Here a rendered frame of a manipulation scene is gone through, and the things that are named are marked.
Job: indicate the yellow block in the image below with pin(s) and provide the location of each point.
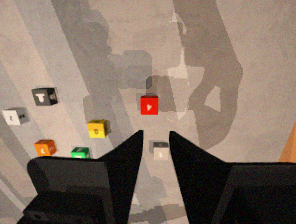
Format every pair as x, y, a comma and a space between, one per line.
97, 128

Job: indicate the green block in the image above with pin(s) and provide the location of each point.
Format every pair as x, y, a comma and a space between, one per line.
80, 152

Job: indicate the red block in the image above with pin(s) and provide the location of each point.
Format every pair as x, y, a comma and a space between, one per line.
149, 105

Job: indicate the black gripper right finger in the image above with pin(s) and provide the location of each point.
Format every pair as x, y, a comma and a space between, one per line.
206, 183

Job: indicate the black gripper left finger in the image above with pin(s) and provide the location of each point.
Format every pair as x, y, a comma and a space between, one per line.
112, 176

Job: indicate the black block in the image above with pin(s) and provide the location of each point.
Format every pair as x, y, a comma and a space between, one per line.
44, 96

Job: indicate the orange block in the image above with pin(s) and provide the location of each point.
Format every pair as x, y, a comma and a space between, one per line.
45, 147

